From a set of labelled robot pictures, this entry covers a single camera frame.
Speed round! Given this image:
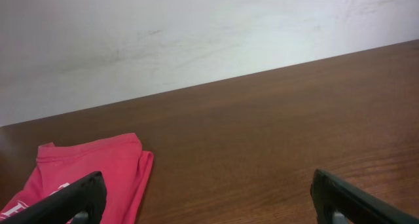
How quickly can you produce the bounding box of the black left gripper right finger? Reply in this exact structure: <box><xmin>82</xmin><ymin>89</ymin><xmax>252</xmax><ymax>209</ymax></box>
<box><xmin>310</xmin><ymin>169</ymin><xmax>418</xmax><ymax>224</ymax></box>

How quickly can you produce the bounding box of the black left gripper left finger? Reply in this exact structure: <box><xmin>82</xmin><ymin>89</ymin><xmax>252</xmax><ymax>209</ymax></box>
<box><xmin>2</xmin><ymin>171</ymin><xmax>107</xmax><ymax>224</ymax></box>

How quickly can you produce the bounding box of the folded red printed t-shirt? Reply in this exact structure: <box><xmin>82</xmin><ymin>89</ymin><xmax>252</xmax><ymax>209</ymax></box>
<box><xmin>1</xmin><ymin>133</ymin><xmax>153</xmax><ymax>223</ymax></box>

